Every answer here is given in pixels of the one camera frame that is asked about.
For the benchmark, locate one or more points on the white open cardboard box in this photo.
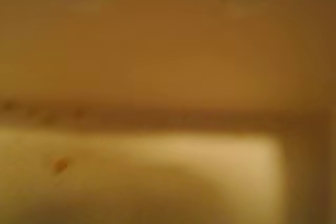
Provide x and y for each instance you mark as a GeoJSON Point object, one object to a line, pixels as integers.
{"type": "Point", "coordinates": [183, 169]}

